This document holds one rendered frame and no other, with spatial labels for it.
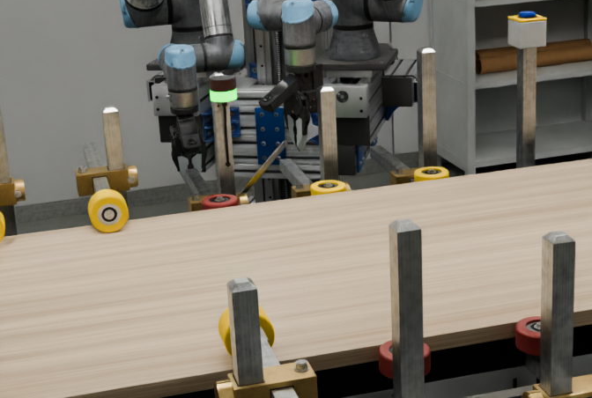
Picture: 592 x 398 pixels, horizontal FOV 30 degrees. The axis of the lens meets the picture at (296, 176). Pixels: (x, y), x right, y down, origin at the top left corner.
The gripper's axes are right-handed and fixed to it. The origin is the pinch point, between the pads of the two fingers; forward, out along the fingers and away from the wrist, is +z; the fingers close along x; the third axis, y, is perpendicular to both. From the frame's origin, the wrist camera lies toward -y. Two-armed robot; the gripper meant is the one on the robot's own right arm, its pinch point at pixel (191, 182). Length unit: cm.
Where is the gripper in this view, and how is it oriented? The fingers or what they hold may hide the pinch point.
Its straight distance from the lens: 287.1
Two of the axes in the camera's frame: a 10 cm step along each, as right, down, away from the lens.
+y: -2.5, -3.0, 9.2
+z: 0.5, 9.4, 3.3
